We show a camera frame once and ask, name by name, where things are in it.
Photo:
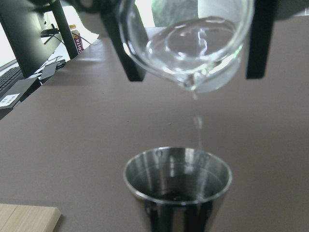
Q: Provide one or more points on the bamboo cutting board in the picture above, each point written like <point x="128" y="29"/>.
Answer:
<point x="27" y="218"/>

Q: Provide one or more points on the costa drink bottle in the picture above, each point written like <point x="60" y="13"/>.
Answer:
<point x="77" y="39"/>

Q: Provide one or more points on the black computer keyboard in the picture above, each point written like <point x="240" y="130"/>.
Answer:
<point x="9" y="78"/>

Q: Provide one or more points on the black laptop monitor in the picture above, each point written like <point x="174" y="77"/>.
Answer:
<point x="34" y="29"/>

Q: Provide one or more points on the steel jigger measuring cup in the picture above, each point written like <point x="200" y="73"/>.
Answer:
<point x="177" y="189"/>

